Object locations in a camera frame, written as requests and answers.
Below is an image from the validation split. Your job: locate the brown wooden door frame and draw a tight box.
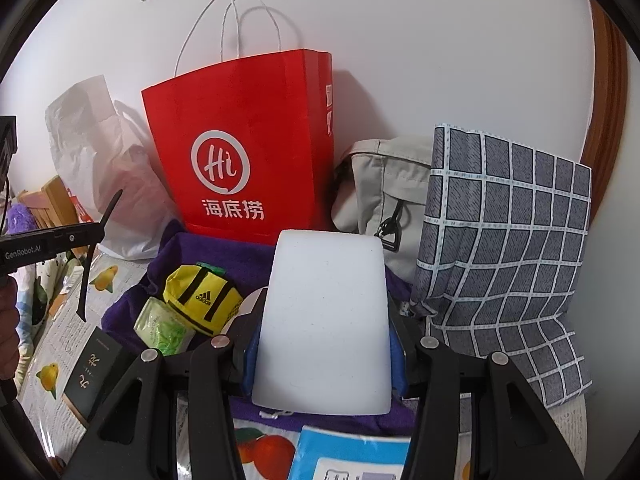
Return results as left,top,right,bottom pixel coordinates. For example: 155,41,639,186
582,0,628,221

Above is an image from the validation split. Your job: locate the white foam block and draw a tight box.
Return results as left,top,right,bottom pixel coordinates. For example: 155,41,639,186
252,230,392,416

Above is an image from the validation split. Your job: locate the yellow black mesh pouch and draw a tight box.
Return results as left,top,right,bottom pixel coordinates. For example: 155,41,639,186
163,264,243,336

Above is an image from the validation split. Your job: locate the wooden chair back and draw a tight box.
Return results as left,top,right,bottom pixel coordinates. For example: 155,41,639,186
17,176,79,229

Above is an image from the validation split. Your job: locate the white persimmon snack packet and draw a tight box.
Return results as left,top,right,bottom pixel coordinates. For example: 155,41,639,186
220,289,262,335

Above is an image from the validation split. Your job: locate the green snack packet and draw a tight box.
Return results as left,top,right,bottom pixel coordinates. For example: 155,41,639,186
196,261,227,276

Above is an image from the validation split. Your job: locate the fruit print tablecloth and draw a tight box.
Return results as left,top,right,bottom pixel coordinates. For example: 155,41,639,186
16,251,589,480

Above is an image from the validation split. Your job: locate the person's left hand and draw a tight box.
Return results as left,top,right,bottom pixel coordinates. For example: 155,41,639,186
0,276,20,380

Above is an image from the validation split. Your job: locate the dark brown box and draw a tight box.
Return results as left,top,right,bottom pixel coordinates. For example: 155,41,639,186
63,327,134,428

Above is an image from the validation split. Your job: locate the beige canvas bag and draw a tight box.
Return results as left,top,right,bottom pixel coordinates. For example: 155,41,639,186
331,136,433,283

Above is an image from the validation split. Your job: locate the blue white tissue pack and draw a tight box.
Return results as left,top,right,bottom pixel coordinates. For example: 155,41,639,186
288,426,410,480

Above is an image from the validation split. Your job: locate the grey checked cushion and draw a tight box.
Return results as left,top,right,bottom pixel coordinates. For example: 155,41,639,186
410,125,591,408

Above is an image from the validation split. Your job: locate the green tissue pack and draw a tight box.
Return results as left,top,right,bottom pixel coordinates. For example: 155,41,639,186
134,297,195,356

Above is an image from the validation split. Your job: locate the white Miniso plastic bag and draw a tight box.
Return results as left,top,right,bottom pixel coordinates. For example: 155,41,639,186
44,75,178,260

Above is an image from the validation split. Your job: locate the red paper shopping bag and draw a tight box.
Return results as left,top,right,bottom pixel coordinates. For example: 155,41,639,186
142,49,334,245

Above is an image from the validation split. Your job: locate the purple plush toy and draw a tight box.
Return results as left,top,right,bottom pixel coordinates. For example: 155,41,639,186
6,203,38,235

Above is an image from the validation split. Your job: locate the purple cloth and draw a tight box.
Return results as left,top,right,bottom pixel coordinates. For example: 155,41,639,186
101,220,416,437

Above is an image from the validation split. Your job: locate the small patterned box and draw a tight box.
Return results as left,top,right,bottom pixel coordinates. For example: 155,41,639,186
67,188,93,223

